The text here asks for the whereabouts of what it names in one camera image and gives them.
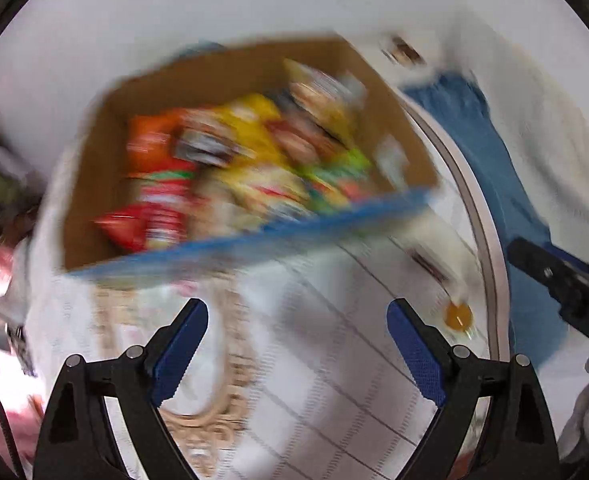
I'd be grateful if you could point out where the blue cloth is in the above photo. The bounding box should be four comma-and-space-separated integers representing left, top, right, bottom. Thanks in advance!
401, 72, 571, 367

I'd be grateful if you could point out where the red white snack packet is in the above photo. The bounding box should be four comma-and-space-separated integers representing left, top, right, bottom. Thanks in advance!
93, 172, 195, 253

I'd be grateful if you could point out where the small orange round object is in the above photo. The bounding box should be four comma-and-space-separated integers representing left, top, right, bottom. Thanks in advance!
443, 301, 475, 333

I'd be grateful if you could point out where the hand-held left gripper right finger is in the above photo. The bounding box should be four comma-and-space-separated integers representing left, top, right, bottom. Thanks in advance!
387, 297, 560, 480

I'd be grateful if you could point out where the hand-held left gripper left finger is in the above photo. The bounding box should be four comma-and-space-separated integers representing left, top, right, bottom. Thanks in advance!
37, 297, 210, 480

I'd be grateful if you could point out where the heap of assorted snack packets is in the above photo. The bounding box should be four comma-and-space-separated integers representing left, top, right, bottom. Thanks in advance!
93, 57, 390, 253

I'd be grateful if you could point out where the orange snack packet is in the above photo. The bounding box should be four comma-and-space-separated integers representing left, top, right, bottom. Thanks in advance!
126, 109, 196, 177

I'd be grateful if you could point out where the white grid tablecloth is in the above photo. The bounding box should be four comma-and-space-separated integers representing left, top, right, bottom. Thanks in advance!
29, 150, 506, 480

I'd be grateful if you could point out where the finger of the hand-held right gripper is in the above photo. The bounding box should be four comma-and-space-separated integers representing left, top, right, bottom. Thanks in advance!
507, 237, 584, 317

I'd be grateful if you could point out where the cardboard box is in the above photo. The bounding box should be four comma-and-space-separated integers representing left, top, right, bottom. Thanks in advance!
62, 35, 444, 287

